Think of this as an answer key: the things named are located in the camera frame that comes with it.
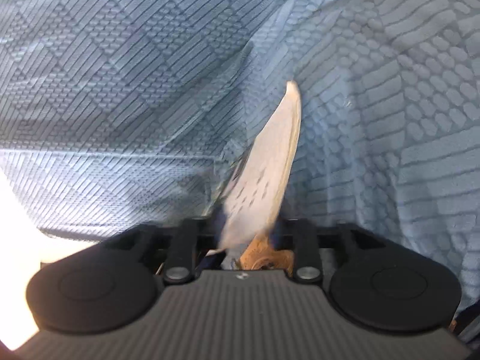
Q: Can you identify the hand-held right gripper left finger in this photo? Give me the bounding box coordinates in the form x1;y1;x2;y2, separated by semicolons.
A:
103;218;226;284

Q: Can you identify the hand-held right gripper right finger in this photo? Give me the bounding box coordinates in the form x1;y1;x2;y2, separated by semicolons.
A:
274;218;391;284

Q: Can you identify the tan painting cover book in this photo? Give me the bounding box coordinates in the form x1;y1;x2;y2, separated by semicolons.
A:
234;232;295;271

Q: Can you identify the photo cover booklet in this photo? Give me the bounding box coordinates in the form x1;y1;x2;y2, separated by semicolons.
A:
208;80;302;261

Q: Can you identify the blue textured sofa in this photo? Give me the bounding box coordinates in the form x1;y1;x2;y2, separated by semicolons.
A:
0;0;480;346

